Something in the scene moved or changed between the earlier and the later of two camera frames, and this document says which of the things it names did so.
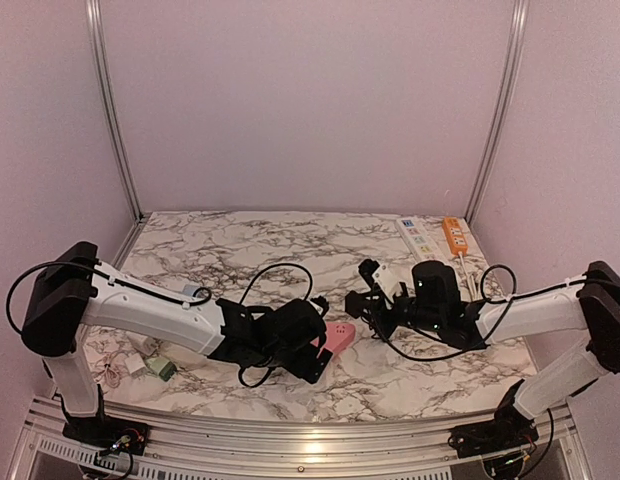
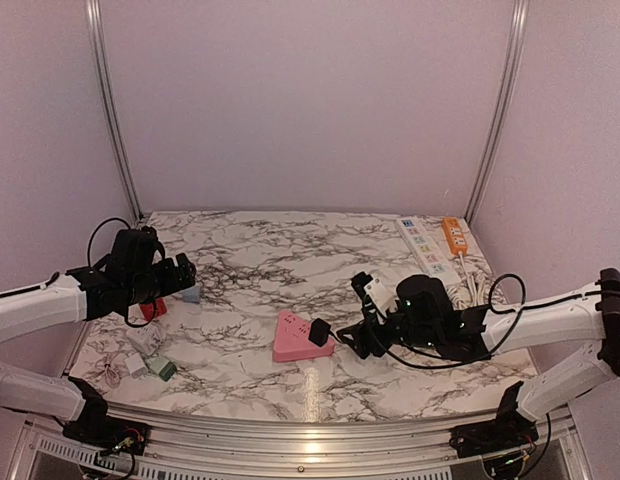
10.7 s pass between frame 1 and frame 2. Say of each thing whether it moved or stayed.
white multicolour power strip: stayed
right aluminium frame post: stayed
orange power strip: stayed
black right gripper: moved
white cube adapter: stayed
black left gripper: moved
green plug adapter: stayed
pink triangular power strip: moved
